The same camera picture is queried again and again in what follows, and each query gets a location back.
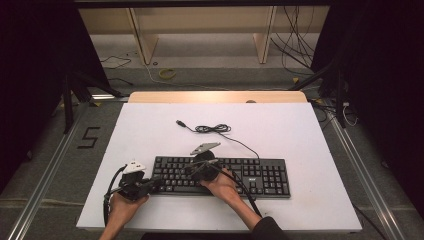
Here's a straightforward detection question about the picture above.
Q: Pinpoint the hand-held gripper cable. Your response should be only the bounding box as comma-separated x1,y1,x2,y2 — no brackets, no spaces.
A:
102,164,128,228
213,163,263,218

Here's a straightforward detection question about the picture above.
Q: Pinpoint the person's right hand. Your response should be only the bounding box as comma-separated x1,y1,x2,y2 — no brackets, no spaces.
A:
199,167,242,205

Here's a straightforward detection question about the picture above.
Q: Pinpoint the black metal stand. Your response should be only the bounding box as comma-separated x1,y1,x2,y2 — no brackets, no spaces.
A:
61,71,124,134
289,59,348,129

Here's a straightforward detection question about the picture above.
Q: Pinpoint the yellow tape roll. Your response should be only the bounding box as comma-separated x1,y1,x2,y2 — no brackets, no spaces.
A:
158,68,177,80

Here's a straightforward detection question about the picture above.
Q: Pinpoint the black frame bar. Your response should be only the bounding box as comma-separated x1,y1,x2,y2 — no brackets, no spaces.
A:
73,0,334,8

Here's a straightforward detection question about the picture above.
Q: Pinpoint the black keyboard cable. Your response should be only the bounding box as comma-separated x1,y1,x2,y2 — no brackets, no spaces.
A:
175,119,261,160

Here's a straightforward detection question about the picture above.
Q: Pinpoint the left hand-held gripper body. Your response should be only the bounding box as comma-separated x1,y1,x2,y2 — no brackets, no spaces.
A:
117,160,155,202

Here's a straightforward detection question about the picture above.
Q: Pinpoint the short aluminium rail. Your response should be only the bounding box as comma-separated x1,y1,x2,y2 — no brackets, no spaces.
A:
90,94,130,102

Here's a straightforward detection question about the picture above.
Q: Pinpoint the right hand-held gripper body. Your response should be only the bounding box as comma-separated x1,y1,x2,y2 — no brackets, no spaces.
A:
189,142,223,183

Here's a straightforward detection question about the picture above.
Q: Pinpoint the black curtain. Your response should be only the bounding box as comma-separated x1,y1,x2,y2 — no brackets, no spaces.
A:
0,0,111,194
311,0,424,208

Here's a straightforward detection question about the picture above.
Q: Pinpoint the person's left hand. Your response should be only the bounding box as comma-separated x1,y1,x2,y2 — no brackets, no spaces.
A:
109,192,150,223

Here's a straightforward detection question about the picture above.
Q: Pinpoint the long aluminium rail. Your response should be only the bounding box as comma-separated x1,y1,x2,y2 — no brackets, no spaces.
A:
6,103,89,240
324,109,408,240

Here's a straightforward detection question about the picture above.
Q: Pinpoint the white floor cable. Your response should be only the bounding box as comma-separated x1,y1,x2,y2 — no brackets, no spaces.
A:
143,63,234,91

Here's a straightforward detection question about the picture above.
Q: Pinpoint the right hand-held gripper cable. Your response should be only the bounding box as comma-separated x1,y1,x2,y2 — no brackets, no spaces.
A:
213,163,263,218

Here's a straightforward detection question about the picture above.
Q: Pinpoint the black floor cable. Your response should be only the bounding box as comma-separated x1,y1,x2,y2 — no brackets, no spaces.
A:
99,55,133,70

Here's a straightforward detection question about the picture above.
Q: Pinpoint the left hand-held gripper cable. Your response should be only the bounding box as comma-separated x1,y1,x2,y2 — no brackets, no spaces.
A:
102,164,128,228

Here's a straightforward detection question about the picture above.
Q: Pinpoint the black computer keyboard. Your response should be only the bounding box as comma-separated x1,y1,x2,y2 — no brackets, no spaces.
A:
151,155,292,199

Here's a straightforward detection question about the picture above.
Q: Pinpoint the tangle of floor cables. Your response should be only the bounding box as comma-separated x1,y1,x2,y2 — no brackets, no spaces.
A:
308,98,359,128

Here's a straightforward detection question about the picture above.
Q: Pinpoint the person's black clothing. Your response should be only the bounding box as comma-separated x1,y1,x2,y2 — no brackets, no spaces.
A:
139,216,290,240

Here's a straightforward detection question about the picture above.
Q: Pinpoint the bundle of hanging black cables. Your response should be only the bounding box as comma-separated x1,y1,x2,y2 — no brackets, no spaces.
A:
269,5,316,76

